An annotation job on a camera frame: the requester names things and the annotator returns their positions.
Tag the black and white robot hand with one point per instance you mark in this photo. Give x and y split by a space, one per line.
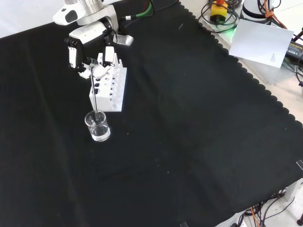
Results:
88 33

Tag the clear glass rod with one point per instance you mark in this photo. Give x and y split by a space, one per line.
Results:
94 92

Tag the white test tube rack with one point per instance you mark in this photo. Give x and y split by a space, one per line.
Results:
104 101

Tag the small clear glass beaker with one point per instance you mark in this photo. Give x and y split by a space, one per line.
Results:
99 134

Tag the black bench cloth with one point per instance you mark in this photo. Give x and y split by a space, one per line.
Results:
165 118

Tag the yellow stop button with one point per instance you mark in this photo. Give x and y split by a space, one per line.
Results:
219 11

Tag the pale board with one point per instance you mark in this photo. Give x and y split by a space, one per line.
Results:
258 42

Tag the black power adapter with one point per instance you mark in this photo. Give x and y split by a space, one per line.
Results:
296 49

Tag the clear cloth clip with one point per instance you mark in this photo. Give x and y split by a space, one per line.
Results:
299 164
183 224

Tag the grey bench leg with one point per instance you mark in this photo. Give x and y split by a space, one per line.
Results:
291 191

